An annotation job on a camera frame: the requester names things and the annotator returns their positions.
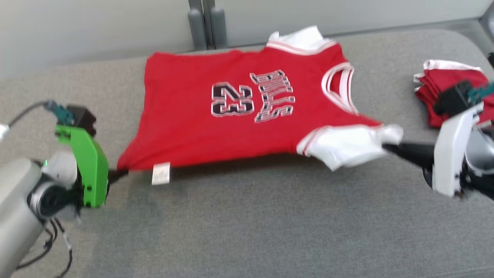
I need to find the red jersey number 23 print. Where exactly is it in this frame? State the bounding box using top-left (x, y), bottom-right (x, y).
top-left (117, 25), bottom-right (404, 186)

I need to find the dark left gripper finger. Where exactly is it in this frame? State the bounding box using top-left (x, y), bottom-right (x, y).
top-left (108, 170), bottom-right (130, 185)

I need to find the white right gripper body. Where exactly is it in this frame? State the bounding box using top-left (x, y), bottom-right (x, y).
top-left (423, 102), bottom-right (486, 198)

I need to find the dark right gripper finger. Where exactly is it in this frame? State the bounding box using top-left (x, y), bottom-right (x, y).
top-left (381, 142), bottom-right (435, 171)

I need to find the grey metal partition post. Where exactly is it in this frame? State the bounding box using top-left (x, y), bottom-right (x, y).
top-left (206, 0), bottom-right (229, 49)
top-left (187, 0), bottom-right (208, 51)

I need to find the thin black cable white label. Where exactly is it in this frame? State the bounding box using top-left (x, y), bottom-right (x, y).
top-left (39, 218), bottom-right (74, 278)

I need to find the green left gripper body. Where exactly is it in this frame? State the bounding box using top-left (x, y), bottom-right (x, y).
top-left (55, 124), bottom-right (111, 209)

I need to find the thin black looped cable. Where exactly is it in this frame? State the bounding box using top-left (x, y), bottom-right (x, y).
top-left (15, 228), bottom-right (58, 271)

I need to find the black cable teal connector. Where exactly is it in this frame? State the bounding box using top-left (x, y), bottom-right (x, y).
top-left (0, 99), bottom-right (74, 142)
top-left (467, 82), bottom-right (494, 102)

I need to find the red garment white stripe trim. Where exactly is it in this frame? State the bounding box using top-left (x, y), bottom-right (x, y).
top-left (413, 59), bottom-right (494, 129)

